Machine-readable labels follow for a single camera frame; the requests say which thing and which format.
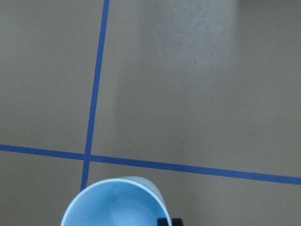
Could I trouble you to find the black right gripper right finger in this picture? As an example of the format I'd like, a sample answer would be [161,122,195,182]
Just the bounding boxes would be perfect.
[172,218,183,226]

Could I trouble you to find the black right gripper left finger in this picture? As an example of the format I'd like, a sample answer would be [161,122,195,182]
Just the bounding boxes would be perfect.
[157,218,166,226]

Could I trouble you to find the light blue cup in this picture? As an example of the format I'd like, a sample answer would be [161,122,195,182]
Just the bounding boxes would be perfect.
[61,176,172,226]

